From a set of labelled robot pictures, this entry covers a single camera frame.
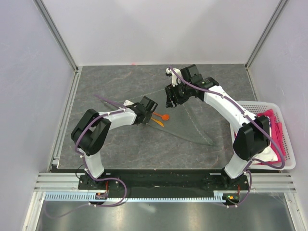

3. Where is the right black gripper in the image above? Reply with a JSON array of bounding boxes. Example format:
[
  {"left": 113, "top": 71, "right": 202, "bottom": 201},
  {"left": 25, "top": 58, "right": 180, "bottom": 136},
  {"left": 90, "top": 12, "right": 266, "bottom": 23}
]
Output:
[{"left": 165, "top": 79, "right": 192, "bottom": 108}]

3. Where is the orange plastic spoon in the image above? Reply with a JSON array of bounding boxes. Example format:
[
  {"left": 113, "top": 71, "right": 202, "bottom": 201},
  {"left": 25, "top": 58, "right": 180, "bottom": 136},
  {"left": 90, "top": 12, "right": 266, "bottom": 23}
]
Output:
[{"left": 153, "top": 112, "right": 170, "bottom": 121}]

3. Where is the orange plastic knife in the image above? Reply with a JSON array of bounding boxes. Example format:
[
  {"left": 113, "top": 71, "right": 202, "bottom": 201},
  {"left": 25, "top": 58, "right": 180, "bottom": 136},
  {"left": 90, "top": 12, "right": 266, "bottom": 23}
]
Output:
[{"left": 151, "top": 118, "right": 164, "bottom": 127}]

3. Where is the grey cloth napkin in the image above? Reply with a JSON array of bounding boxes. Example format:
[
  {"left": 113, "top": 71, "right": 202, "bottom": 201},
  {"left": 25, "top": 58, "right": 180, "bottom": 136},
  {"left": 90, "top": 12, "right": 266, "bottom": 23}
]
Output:
[{"left": 107, "top": 87, "right": 215, "bottom": 146}]

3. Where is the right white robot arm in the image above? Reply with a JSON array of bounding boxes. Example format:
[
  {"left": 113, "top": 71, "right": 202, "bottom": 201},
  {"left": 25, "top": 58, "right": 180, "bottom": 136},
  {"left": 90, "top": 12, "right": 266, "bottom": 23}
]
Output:
[{"left": 165, "top": 64, "right": 270, "bottom": 190}]

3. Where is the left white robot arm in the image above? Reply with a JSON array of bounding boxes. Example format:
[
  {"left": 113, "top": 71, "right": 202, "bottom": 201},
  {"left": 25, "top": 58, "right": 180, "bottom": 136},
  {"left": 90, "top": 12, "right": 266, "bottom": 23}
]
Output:
[{"left": 71, "top": 96, "right": 158, "bottom": 189}]

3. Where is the white plastic basket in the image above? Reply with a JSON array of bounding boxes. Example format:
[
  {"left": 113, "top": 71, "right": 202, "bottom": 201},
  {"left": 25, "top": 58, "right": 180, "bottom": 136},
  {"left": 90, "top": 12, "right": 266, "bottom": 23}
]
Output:
[{"left": 238, "top": 101, "right": 296, "bottom": 170}]

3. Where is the pink cloth in basket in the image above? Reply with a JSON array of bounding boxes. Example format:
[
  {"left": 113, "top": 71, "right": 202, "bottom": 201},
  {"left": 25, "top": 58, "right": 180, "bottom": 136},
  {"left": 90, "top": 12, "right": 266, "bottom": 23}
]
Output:
[{"left": 257, "top": 108, "right": 287, "bottom": 166}]

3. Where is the white cloth in basket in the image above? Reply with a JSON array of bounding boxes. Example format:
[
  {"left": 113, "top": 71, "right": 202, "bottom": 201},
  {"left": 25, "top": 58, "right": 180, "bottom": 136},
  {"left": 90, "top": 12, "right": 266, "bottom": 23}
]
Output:
[{"left": 261, "top": 115, "right": 281, "bottom": 165}]

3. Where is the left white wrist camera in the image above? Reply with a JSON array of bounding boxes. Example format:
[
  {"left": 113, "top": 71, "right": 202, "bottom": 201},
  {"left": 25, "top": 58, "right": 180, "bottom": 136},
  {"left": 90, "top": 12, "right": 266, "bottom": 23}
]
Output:
[{"left": 124, "top": 100, "right": 134, "bottom": 108}]

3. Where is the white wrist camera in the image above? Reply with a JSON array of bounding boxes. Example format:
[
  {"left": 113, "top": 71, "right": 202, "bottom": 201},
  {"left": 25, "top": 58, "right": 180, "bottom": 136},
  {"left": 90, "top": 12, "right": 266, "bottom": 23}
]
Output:
[
  {"left": 166, "top": 68, "right": 182, "bottom": 87},
  {"left": 124, "top": 100, "right": 134, "bottom": 108}
]

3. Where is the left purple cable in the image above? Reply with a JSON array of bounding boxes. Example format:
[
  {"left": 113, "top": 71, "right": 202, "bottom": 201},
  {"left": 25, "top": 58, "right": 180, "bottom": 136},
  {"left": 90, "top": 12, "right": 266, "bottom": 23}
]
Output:
[{"left": 44, "top": 94, "right": 128, "bottom": 219}]

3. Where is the purple cable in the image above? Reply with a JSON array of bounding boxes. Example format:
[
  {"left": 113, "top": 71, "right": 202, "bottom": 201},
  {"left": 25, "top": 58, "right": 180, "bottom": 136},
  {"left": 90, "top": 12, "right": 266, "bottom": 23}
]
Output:
[
  {"left": 168, "top": 66, "right": 286, "bottom": 209},
  {"left": 44, "top": 94, "right": 128, "bottom": 219}
]

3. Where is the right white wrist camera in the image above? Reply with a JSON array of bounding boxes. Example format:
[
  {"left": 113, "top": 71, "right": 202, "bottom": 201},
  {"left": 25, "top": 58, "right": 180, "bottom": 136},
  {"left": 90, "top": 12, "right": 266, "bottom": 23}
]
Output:
[{"left": 166, "top": 68, "right": 182, "bottom": 87}]

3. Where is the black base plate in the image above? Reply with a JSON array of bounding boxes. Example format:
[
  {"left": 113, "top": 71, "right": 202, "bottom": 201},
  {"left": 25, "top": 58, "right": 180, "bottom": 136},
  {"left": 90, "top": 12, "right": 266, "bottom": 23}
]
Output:
[{"left": 78, "top": 169, "right": 249, "bottom": 191}]

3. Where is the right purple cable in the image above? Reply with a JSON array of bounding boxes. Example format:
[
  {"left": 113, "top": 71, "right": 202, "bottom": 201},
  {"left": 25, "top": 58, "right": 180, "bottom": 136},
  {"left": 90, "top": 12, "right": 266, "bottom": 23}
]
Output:
[{"left": 168, "top": 66, "right": 286, "bottom": 209}]

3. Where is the slotted cable duct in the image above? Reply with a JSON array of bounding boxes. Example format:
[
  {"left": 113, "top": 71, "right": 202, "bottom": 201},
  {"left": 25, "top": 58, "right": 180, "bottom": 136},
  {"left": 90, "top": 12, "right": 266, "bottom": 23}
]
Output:
[{"left": 44, "top": 191, "right": 230, "bottom": 203}]

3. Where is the left aluminium frame post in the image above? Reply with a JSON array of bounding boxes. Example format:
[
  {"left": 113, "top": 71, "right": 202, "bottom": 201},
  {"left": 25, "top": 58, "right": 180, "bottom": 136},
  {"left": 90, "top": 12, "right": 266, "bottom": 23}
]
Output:
[{"left": 32, "top": 0, "right": 80, "bottom": 72}]

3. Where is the aluminium frame post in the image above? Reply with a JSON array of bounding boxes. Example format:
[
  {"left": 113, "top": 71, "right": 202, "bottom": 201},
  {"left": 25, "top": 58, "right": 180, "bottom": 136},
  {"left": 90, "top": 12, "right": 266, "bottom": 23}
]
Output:
[
  {"left": 32, "top": 0, "right": 80, "bottom": 72},
  {"left": 244, "top": 0, "right": 289, "bottom": 69}
]

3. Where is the right aluminium frame post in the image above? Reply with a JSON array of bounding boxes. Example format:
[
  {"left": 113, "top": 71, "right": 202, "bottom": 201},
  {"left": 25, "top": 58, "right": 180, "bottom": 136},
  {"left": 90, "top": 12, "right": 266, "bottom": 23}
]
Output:
[{"left": 244, "top": 0, "right": 289, "bottom": 69}]

